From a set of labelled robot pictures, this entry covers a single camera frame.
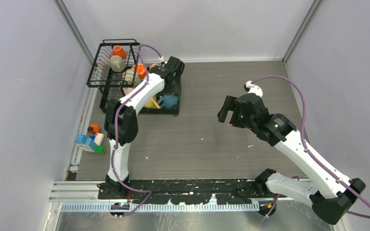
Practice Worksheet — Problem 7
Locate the orange cup top tier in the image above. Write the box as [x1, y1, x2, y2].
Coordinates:
[109, 45, 127, 60]

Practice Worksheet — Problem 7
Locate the beige mug top tier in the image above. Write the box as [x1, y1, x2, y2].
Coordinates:
[109, 55, 126, 72]

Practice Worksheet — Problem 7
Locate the black wire dish rack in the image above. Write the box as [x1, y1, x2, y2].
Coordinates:
[87, 38, 185, 113]

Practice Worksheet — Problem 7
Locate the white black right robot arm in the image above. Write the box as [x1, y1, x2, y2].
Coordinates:
[217, 93, 366, 225]

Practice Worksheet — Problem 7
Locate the pink cup rack left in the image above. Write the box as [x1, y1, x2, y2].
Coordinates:
[123, 87, 134, 95]

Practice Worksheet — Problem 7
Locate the orange cup tier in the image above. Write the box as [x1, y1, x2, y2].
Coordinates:
[132, 64, 147, 80]
[109, 45, 127, 60]

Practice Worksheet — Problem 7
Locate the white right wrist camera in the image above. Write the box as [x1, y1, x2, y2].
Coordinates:
[244, 80, 263, 97]

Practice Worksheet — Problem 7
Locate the small pink cup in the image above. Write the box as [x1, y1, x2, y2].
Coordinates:
[149, 63, 160, 70]

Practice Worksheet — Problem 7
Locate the yellow mug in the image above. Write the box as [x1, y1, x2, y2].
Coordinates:
[144, 96, 161, 109]

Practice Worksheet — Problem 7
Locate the colourful toy block pile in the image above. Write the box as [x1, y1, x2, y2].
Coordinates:
[74, 124, 106, 154]

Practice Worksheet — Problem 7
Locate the blue floral mug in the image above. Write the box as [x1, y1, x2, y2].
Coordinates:
[158, 94, 179, 109]

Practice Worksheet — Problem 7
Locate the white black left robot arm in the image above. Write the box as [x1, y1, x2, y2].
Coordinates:
[98, 56, 185, 199]

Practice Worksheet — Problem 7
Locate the orange cup lower tier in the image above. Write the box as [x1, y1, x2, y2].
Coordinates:
[132, 64, 147, 80]

